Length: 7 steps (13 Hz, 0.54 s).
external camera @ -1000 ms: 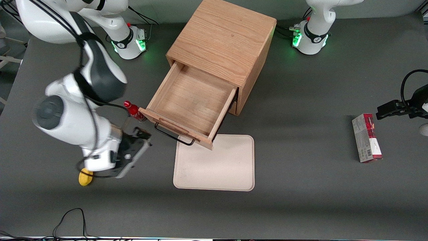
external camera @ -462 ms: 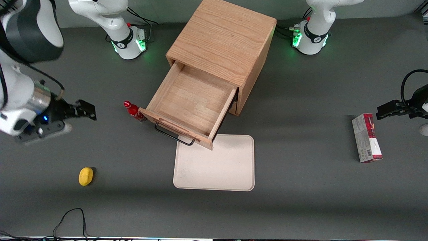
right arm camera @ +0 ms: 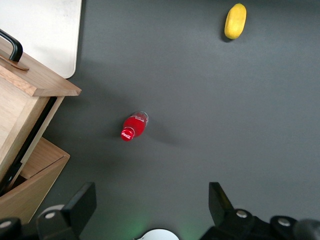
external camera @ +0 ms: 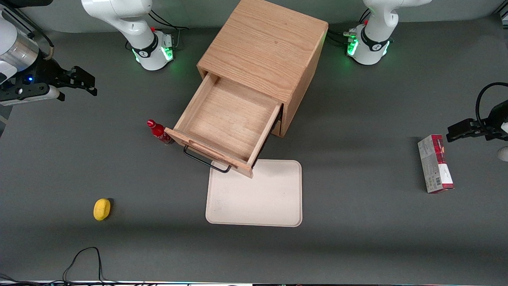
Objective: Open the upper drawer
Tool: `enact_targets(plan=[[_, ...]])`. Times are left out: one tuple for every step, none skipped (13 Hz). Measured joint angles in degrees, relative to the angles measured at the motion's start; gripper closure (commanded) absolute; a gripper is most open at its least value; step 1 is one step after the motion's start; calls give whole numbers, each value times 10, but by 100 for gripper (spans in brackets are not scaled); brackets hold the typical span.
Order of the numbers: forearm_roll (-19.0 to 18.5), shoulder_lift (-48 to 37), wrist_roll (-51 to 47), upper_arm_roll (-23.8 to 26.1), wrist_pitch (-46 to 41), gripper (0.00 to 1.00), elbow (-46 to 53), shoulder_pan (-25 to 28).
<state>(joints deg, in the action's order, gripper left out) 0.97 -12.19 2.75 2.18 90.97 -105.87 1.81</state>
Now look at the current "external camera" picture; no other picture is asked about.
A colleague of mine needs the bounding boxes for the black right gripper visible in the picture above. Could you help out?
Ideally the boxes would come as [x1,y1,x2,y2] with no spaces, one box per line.
[0,59,98,101]

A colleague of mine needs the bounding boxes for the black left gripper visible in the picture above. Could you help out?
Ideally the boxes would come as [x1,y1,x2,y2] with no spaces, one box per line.
[447,100,508,143]

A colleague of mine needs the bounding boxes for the black metal drawer handle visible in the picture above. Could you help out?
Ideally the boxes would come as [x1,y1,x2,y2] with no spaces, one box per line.
[183,145,232,174]

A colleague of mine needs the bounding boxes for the wooden drawer with long recess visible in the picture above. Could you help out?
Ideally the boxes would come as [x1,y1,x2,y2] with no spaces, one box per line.
[164,72,283,179]

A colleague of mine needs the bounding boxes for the wooden drawer cabinet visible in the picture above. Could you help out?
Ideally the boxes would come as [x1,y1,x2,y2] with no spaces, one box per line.
[196,0,329,138]

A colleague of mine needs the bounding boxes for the red and white carton box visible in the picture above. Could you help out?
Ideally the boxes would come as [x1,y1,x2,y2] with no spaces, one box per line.
[418,134,455,194]

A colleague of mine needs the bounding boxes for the red soda bottle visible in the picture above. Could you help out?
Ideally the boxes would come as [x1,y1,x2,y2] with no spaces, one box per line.
[146,119,175,145]

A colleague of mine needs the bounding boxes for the yellow lemon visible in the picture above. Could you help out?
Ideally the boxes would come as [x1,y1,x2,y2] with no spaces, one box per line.
[93,198,112,221]

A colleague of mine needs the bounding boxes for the beige plastic tray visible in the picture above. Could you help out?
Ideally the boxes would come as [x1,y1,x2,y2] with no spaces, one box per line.
[205,159,303,228]

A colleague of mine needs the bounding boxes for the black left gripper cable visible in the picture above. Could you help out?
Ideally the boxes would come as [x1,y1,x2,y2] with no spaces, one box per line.
[476,82,508,128]

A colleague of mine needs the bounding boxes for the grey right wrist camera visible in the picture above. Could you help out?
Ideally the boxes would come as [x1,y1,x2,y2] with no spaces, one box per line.
[0,85,61,106]

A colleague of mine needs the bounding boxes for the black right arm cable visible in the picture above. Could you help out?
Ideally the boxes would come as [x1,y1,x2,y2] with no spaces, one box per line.
[24,28,55,61]

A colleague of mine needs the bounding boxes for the aluminium frame profile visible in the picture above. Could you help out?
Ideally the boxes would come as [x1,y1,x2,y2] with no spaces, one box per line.
[0,7,42,40]

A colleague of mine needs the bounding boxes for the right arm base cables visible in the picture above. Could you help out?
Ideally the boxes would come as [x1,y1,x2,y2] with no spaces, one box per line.
[148,10,190,50]

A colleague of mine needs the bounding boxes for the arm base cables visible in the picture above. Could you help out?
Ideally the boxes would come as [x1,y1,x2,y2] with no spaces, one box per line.
[148,10,190,50]
[326,27,358,46]

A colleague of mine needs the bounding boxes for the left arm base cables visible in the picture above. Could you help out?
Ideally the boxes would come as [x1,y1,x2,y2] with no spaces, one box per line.
[326,27,358,46]

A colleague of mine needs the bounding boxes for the black looped table cable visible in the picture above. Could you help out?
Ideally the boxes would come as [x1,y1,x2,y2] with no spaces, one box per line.
[62,247,119,285]

